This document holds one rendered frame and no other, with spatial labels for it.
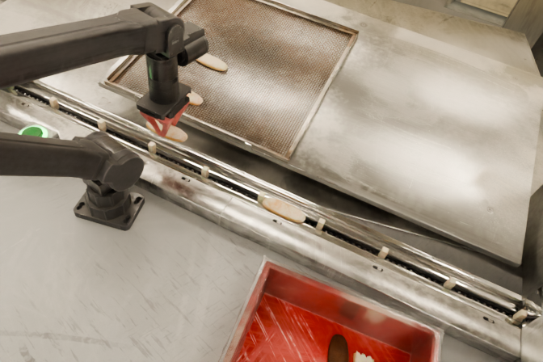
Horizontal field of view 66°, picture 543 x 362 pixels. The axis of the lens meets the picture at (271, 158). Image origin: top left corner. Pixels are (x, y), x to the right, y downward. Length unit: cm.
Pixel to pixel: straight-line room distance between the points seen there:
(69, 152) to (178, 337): 36
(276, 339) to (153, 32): 56
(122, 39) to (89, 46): 6
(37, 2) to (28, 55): 103
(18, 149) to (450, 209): 82
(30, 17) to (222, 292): 108
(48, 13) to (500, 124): 137
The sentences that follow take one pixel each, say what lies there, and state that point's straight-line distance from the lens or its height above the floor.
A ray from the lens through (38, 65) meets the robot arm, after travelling 63.
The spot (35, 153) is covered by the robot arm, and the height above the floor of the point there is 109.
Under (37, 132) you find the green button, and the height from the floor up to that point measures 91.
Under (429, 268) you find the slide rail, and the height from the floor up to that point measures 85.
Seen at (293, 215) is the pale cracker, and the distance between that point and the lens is 90.
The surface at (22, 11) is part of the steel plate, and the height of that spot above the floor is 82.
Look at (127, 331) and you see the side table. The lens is 82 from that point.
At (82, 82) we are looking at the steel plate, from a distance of 126.
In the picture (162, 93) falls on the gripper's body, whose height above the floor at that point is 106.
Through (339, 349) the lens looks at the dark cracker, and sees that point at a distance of 82.
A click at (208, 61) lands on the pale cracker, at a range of 114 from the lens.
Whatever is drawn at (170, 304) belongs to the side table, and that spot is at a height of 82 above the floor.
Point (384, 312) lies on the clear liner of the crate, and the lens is 77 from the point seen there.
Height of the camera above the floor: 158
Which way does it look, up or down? 47 degrees down
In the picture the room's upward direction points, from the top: 12 degrees clockwise
